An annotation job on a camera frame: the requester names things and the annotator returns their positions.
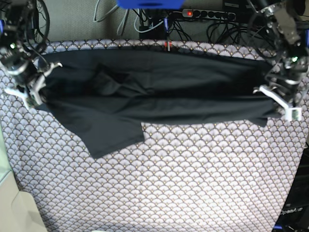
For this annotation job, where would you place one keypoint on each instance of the red table clamp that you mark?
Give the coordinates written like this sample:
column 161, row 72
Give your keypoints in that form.
column 167, row 46

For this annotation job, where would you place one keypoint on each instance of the dark navy T-shirt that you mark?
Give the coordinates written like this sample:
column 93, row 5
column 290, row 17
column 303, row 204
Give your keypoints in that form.
column 104, row 96

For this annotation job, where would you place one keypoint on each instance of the fan-patterned table cloth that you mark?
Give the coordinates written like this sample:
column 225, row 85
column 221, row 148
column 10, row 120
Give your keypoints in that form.
column 230, row 176

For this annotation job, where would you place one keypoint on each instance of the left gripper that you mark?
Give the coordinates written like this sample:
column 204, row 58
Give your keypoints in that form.
column 285, row 79

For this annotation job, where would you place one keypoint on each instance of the black power strip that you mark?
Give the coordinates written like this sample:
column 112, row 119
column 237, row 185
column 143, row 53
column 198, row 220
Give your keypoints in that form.
column 206, row 14

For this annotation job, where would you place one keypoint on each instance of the beige chair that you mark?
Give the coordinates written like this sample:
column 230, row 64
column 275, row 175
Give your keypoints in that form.
column 18, row 210

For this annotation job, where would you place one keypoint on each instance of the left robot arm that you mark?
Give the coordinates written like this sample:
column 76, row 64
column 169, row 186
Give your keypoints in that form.
column 291, row 57

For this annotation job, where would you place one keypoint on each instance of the black OpenArm box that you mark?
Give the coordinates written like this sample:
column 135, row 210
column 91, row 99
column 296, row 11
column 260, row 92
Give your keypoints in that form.
column 294, row 216

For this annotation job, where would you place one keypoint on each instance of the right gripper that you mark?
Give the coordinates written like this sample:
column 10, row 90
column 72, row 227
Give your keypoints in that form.
column 29, row 70

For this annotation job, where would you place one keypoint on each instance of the blue clamp handle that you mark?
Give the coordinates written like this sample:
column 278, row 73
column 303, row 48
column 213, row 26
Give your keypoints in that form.
column 166, row 28

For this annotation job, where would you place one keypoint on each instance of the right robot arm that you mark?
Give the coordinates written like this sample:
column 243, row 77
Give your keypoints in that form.
column 21, row 17

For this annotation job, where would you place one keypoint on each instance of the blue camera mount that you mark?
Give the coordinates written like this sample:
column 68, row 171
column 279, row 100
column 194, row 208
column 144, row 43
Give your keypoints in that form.
column 150, row 4

